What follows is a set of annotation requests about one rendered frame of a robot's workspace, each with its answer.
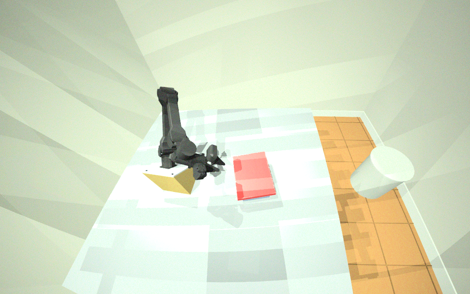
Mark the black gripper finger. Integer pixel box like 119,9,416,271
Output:
206,163,219,172
211,156,225,166

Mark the red rectangular lid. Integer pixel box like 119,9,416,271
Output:
233,151,276,201

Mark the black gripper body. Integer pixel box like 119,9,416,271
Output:
187,144,217,169

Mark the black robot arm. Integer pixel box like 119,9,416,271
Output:
157,87,207,180

